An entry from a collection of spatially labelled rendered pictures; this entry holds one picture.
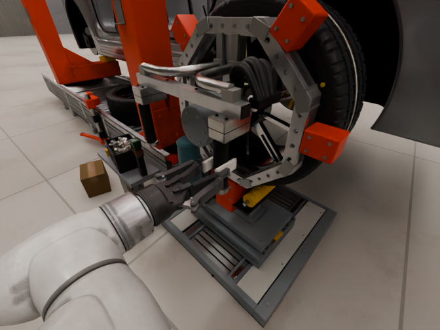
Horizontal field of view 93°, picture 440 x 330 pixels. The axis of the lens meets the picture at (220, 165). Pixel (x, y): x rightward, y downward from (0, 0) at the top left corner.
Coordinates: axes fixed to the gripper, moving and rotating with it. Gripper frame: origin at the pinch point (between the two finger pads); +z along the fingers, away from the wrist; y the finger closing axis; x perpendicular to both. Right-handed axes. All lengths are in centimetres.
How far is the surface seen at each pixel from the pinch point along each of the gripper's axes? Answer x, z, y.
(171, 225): -75, 9, -49
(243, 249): -67, 23, -5
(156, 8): 32, 28, -63
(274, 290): -75, 20, 16
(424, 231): -83, 122, 65
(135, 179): -38, -1, -59
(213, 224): -66, 23, -27
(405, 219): -83, 125, 54
